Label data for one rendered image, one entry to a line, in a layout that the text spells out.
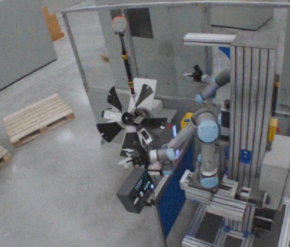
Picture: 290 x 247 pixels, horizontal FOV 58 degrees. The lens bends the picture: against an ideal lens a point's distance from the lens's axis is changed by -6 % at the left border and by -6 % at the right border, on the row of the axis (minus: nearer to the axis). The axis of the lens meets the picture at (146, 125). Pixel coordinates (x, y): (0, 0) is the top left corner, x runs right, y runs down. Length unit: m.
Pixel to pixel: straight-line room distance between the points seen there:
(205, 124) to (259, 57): 0.48
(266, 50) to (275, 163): 0.80
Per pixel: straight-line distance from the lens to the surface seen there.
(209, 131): 1.55
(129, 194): 1.81
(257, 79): 1.66
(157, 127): 2.41
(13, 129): 5.33
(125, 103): 3.53
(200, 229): 2.82
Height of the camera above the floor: 2.62
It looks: 36 degrees down
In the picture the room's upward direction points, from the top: 12 degrees counter-clockwise
